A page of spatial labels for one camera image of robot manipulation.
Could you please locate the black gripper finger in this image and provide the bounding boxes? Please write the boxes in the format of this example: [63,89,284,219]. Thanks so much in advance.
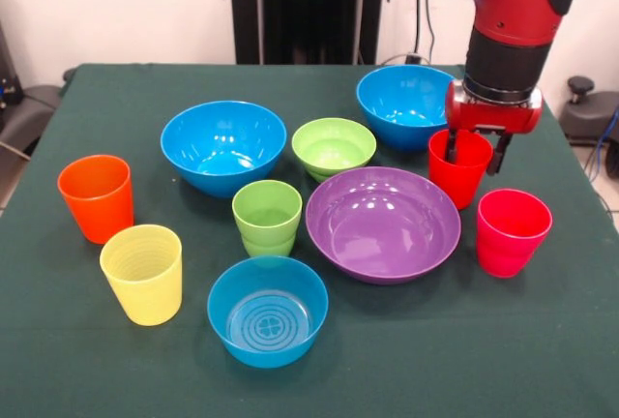
[486,132,513,177]
[445,128,459,165]

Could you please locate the red plastic cup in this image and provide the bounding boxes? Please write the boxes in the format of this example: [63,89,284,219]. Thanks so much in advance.
[427,128,494,211]

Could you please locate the yellow plastic cup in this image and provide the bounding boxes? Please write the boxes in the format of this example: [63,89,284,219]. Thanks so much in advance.
[99,224,184,327]

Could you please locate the green plastic cup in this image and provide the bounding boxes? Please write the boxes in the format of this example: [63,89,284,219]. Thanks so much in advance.
[240,231,298,258]
[231,179,304,245]

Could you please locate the purple plastic bowl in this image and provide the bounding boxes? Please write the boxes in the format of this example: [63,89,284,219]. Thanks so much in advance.
[305,165,462,286]

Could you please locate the orange plastic cup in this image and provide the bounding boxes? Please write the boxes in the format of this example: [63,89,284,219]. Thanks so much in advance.
[56,154,135,246]

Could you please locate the small patterned blue bowl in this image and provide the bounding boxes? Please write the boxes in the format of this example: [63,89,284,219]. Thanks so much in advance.
[207,255,330,370]

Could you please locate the black cable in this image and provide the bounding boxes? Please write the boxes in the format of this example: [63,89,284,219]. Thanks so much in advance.
[414,0,436,64]

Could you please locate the dark green tablecloth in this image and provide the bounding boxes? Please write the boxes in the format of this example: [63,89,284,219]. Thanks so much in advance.
[0,63,619,418]

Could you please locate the large blue plastic bowl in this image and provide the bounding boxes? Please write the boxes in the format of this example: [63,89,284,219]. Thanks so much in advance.
[356,64,465,152]
[160,100,288,199]

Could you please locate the dark grey machine foot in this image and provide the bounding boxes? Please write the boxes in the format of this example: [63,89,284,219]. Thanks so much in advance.
[560,75,619,146]
[0,83,64,158]

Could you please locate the pink plastic cup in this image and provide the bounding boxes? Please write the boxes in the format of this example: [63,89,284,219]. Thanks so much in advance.
[476,188,553,279]

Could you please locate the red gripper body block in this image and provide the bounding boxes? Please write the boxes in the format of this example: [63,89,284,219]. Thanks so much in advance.
[444,79,544,134]

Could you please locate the blue cable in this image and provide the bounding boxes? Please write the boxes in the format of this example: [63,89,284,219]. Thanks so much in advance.
[587,107,619,182]

